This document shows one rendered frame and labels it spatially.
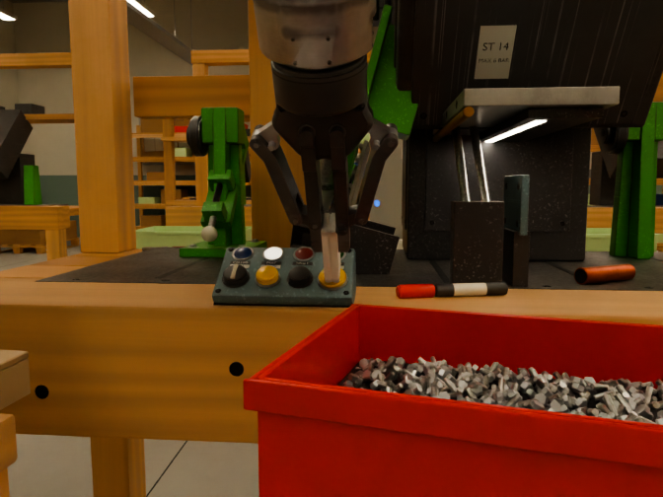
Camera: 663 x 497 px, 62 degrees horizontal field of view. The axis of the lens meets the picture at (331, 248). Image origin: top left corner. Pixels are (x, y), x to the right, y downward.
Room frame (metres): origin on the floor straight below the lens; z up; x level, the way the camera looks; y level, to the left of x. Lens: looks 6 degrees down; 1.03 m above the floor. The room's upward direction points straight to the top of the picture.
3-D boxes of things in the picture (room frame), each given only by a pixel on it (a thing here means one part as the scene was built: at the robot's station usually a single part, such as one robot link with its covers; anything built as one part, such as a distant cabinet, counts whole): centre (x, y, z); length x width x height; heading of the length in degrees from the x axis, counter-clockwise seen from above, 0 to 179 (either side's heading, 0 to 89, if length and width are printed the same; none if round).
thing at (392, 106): (0.84, -0.09, 1.17); 0.13 x 0.12 x 0.20; 85
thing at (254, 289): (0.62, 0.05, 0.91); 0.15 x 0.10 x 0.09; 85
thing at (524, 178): (0.73, -0.24, 0.97); 0.10 x 0.02 x 0.14; 175
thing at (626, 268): (0.73, -0.36, 0.91); 0.09 x 0.02 x 0.02; 115
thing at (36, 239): (9.01, 4.81, 0.22); 1.20 x 0.81 x 0.44; 179
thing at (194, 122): (1.06, 0.25, 1.12); 0.07 x 0.03 x 0.08; 175
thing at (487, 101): (0.79, -0.24, 1.11); 0.39 x 0.16 x 0.03; 175
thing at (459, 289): (0.63, -0.14, 0.91); 0.13 x 0.02 x 0.02; 99
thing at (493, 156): (1.03, -0.29, 1.07); 0.30 x 0.18 x 0.34; 85
